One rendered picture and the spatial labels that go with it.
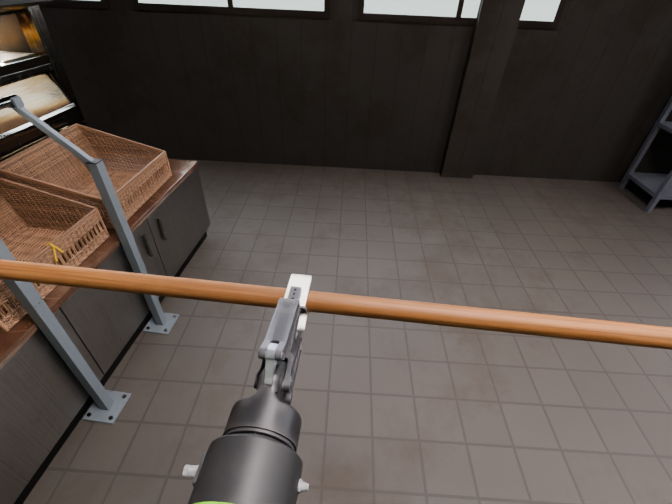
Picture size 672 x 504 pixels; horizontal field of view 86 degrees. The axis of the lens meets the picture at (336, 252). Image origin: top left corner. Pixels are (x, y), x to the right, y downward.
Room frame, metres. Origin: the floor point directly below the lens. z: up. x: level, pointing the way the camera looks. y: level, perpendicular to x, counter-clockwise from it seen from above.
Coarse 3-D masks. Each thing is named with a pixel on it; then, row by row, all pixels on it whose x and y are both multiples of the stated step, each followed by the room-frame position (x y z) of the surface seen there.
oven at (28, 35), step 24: (0, 24) 1.95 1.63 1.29; (24, 24) 1.94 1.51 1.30; (0, 48) 1.96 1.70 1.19; (24, 48) 1.94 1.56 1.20; (48, 48) 1.96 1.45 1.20; (24, 72) 1.77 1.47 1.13; (72, 96) 1.98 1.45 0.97; (48, 120) 1.77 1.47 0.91; (72, 120) 1.92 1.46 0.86; (0, 144) 1.48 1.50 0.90; (24, 144) 1.59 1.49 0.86
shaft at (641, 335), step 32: (96, 288) 0.36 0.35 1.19; (128, 288) 0.36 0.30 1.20; (160, 288) 0.36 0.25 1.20; (192, 288) 0.36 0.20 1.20; (224, 288) 0.36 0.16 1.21; (256, 288) 0.36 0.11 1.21; (416, 320) 0.33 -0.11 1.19; (448, 320) 0.32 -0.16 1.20; (480, 320) 0.32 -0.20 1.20; (512, 320) 0.32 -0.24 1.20; (544, 320) 0.32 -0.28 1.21; (576, 320) 0.33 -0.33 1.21
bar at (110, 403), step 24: (72, 144) 1.27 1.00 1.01; (96, 168) 1.24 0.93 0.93; (120, 216) 1.25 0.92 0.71; (0, 240) 0.79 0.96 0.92; (120, 240) 1.24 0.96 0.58; (24, 288) 0.77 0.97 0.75; (48, 312) 0.79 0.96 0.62; (48, 336) 0.76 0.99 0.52; (72, 360) 0.76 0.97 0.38; (96, 384) 0.78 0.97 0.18; (96, 408) 0.77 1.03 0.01; (120, 408) 0.77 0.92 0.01
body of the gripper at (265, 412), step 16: (272, 384) 0.20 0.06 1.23; (240, 400) 0.19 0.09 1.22; (256, 400) 0.18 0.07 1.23; (272, 400) 0.18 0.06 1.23; (240, 416) 0.17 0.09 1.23; (256, 416) 0.16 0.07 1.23; (272, 416) 0.17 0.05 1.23; (288, 416) 0.17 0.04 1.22; (224, 432) 0.16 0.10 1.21; (240, 432) 0.15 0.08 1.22; (256, 432) 0.15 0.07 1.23; (272, 432) 0.15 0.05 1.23; (288, 432) 0.16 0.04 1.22
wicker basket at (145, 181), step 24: (48, 144) 1.67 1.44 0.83; (120, 144) 1.89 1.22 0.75; (144, 144) 1.88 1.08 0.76; (0, 168) 1.39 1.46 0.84; (24, 168) 1.48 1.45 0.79; (48, 168) 1.58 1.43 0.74; (72, 168) 1.70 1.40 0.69; (120, 168) 1.89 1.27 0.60; (144, 168) 1.65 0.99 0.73; (168, 168) 1.86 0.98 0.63; (48, 192) 1.49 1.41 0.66; (72, 192) 1.34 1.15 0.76; (96, 192) 1.63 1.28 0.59; (120, 192) 1.42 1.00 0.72; (144, 192) 1.59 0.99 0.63
